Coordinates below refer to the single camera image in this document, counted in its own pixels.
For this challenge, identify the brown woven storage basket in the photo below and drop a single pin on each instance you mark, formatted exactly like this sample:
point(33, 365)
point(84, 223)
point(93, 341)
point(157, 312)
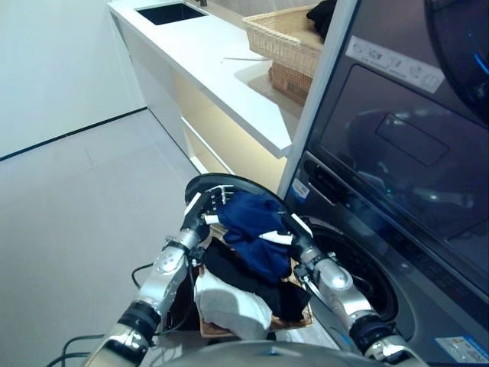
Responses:
point(290, 82)

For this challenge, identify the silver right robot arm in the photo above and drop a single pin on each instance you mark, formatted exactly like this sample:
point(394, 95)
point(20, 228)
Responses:
point(344, 290)

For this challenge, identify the black garment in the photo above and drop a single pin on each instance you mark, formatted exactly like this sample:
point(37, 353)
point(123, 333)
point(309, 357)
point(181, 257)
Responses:
point(275, 302)

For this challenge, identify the white counter cabinet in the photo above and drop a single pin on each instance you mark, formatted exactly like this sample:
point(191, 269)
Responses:
point(202, 69)

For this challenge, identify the brown wicker laundry basket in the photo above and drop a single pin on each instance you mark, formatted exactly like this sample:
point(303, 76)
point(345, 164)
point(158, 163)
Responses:
point(294, 325)

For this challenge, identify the light grey garment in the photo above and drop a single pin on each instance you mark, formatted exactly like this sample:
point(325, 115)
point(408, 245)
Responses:
point(229, 306)

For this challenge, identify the pale wicker basket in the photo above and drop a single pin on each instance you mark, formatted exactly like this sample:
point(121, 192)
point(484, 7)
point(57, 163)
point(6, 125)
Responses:
point(279, 38)

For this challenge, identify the white energy label sticker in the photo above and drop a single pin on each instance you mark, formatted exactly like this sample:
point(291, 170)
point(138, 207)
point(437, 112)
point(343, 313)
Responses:
point(460, 349)

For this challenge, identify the round glass washer door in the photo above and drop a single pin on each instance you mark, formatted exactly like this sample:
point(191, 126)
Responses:
point(244, 183)

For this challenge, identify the black cloth in pale basket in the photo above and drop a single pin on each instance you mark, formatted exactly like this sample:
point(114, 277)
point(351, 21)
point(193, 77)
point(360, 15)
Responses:
point(322, 15)

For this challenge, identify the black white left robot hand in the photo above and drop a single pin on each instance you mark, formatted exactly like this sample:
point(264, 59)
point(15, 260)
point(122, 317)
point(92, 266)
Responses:
point(198, 212)

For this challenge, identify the navy blue garment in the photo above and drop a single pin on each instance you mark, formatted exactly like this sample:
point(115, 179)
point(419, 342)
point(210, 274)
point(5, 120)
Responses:
point(252, 229)

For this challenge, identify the blue white label sticker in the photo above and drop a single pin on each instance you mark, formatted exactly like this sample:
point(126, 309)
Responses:
point(300, 189)

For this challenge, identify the white instruction sticker strip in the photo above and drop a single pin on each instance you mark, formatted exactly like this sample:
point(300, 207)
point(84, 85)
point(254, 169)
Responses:
point(393, 63)

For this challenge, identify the black rectangular sink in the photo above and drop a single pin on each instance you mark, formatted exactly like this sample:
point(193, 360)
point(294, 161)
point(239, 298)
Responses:
point(172, 14)

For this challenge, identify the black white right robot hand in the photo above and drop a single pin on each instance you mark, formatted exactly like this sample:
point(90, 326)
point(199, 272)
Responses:
point(300, 233)

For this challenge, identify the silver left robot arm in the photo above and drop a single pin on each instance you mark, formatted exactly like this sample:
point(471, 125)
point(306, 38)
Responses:
point(160, 283)

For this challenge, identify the grey robot torso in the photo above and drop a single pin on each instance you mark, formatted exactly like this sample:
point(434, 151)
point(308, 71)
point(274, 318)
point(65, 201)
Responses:
point(267, 355)

